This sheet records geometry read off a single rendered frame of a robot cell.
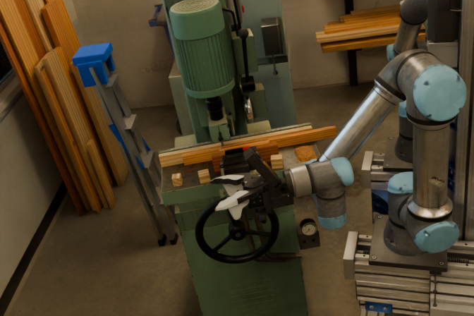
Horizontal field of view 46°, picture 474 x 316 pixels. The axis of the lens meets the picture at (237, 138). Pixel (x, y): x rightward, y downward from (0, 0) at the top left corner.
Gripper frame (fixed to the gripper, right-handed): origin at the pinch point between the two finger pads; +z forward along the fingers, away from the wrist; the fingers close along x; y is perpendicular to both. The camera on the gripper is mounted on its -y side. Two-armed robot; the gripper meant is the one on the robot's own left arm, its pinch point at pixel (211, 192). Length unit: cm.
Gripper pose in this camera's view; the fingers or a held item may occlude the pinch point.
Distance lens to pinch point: 138.5
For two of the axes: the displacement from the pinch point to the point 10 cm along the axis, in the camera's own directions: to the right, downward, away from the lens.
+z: -9.8, 2.1, -0.5
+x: -1.2, -3.6, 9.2
